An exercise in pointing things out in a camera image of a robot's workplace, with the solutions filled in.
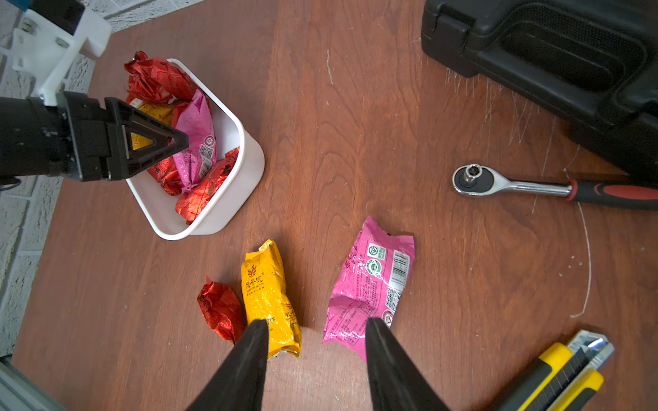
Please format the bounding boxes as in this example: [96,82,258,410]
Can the yellow black utility knife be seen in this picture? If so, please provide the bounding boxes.
[488,330,614,411]

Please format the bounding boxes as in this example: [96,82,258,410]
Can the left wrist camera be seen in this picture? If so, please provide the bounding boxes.
[10,1,112,107]

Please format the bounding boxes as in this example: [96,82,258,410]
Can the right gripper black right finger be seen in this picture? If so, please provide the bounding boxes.
[365,318,447,410]

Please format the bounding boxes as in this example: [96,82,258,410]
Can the large yellow tea bag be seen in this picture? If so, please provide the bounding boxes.
[127,98,176,152]

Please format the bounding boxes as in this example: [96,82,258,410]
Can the pink tea bag with barcode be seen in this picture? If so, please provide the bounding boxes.
[322,217,415,361]

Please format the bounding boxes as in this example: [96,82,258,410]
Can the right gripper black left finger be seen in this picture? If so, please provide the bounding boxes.
[187,320,269,410]

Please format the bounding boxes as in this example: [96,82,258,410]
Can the red tea bag box centre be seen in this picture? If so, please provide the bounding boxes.
[175,147,240,225]

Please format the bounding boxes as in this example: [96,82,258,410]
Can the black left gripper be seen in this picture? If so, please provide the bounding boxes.
[1,92,188,183]

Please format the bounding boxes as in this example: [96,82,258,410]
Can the small red tea bag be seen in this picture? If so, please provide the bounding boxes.
[197,277,245,344]

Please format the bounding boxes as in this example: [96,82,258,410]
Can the black plastic tool case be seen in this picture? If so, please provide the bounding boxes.
[421,1,657,181]

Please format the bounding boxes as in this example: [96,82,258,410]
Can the small yellow tea bag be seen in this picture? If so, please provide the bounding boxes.
[241,240,302,358]

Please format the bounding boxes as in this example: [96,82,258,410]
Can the red tea bag box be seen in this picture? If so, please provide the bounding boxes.
[175,147,240,225]
[147,156,183,196]

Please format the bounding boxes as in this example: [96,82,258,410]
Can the white plastic storage box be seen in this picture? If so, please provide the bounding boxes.
[125,52,265,241]

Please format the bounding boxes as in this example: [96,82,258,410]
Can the red tea bag box right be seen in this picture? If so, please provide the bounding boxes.
[147,156,183,196]

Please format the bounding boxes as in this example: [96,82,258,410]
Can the chrome ratchet wrench red handle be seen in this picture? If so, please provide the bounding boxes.
[452,164,657,211]

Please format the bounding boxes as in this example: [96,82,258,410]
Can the red tea bag in box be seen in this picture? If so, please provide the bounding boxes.
[123,51,198,104]

